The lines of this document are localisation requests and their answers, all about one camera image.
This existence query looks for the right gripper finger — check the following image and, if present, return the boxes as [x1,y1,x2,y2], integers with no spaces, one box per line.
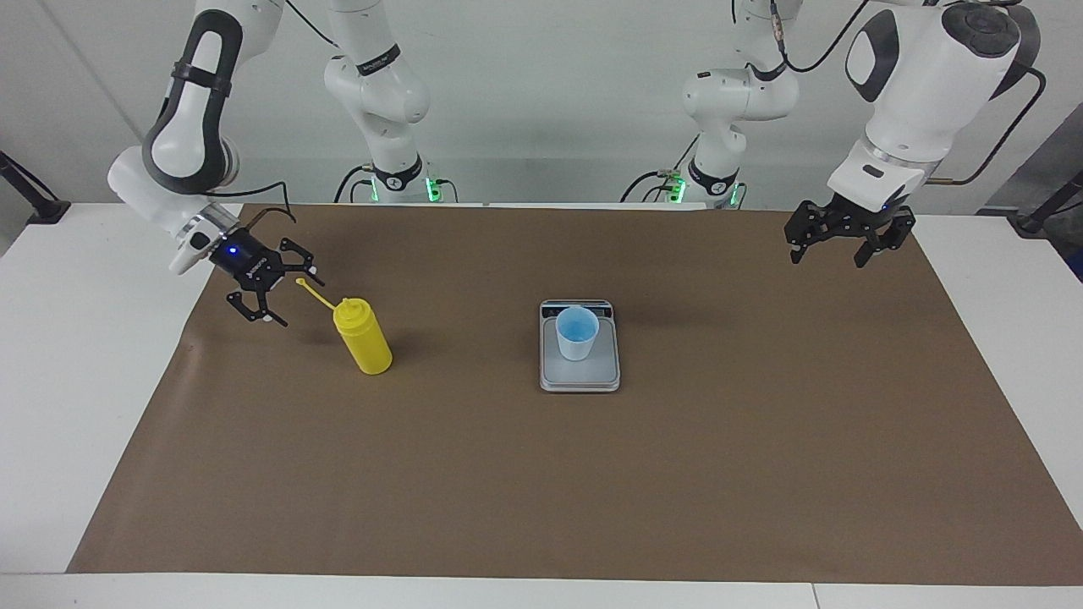
[278,239,325,286]
[226,290,289,327]

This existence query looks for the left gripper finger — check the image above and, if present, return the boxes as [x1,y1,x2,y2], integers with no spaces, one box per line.
[855,211,916,269]
[784,203,834,265]

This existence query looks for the yellow squeeze bottle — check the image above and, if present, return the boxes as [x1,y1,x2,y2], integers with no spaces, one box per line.
[296,277,393,376]

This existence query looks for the light blue plastic cup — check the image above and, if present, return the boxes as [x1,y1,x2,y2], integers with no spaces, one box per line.
[556,307,600,362]

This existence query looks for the silver digital kitchen scale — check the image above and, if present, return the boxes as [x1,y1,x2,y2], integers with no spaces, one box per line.
[539,299,621,393]

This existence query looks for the black clamp stand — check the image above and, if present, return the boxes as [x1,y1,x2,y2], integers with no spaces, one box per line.
[1007,169,1083,236]
[0,151,70,225]

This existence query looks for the brown paper table mat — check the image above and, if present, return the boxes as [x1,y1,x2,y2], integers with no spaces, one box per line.
[66,203,1083,586]

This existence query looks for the black right arm base cable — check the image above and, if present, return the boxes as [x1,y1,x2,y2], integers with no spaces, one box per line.
[334,163,377,204]

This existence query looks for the black arm base cable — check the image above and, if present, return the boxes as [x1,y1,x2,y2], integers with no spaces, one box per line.
[334,163,377,204]
[620,135,701,204]

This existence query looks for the black left arm base cable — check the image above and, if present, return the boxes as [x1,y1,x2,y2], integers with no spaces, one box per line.
[620,135,701,204]

